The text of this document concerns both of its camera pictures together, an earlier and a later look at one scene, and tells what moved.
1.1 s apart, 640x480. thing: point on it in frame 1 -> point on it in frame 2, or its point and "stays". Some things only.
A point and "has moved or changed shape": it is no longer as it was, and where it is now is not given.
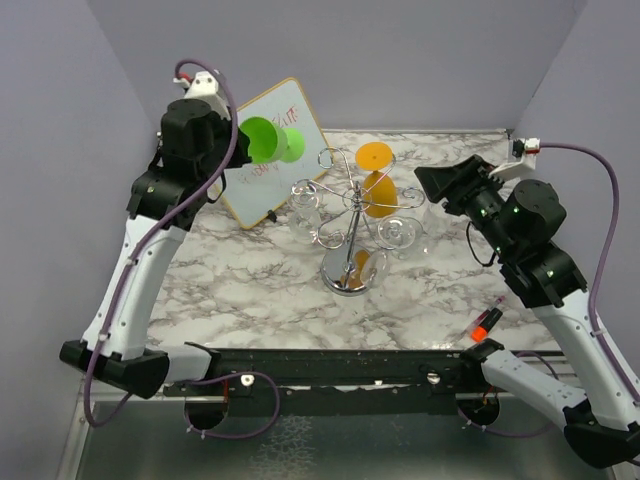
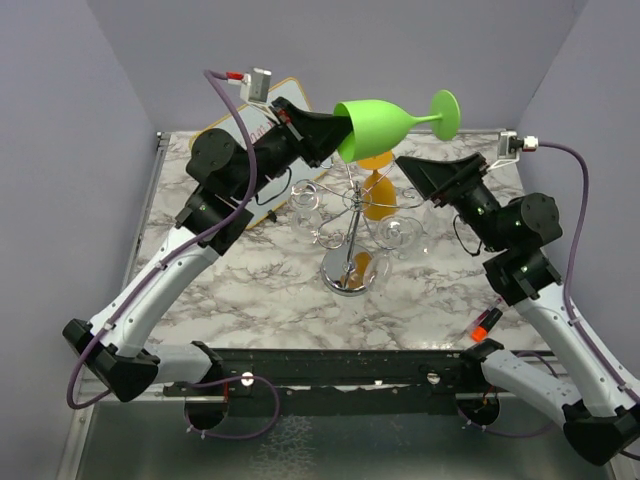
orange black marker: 480,332 stays
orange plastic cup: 379,190 stays
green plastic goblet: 271,143 has moved or changed shape
